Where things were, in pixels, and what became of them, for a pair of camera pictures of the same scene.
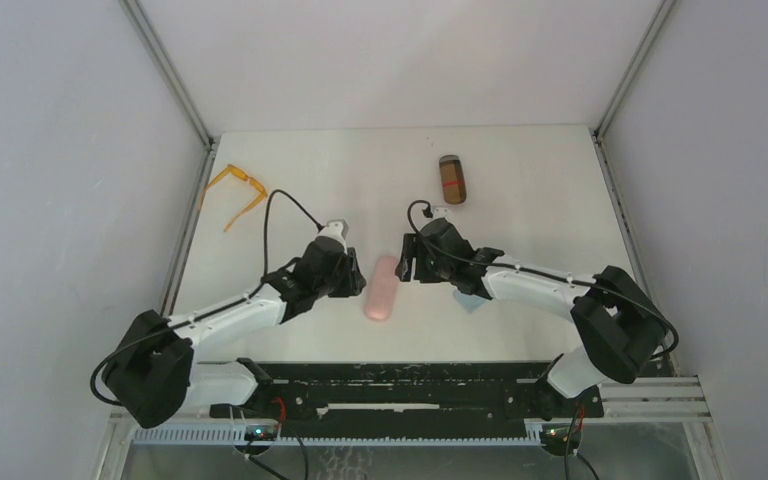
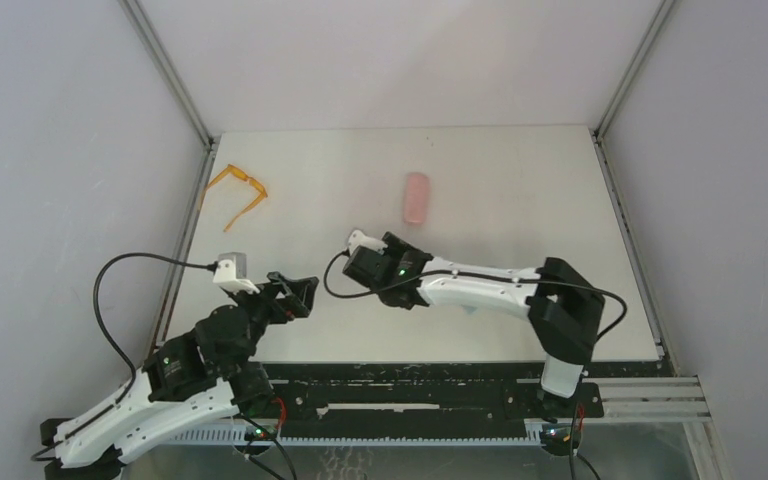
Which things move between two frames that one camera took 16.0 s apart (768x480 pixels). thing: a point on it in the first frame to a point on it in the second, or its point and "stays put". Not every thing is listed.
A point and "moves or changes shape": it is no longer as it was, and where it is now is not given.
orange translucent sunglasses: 239,173 stays put
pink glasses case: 383,289 moves or changes shape
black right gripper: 416,258 to 391,245
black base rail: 408,400 stays put
